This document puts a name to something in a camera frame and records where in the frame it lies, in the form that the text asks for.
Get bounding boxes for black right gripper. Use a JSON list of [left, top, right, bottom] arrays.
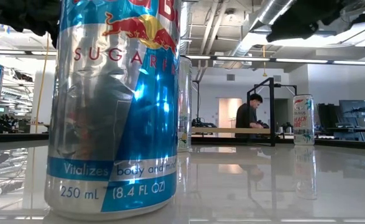
[[266, 0, 348, 43]]

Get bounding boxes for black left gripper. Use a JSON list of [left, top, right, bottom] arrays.
[[12, 0, 61, 48]]

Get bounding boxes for white Celsius Peach Vibe can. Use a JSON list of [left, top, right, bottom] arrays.
[[293, 94, 315, 146]]

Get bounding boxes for white Celsius can yellow-orange print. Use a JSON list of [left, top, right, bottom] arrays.
[[177, 55, 193, 153]]

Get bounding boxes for long ceiling light strip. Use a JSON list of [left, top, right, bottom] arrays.
[[185, 55, 365, 67]]

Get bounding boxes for person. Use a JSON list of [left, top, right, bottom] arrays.
[[234, 93, 266, 139]]

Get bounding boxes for black computer monitor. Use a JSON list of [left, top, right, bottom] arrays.
[[339, 99, 365, 121]]

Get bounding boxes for thin black pole stand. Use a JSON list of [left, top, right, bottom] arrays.
[[193, 80, 217, 128]]

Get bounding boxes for silver ceiling air duct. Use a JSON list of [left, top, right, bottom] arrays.
[[228, 0, 297, 63]]

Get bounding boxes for yellow cable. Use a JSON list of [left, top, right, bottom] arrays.
[[34, 32, 51, 134]]

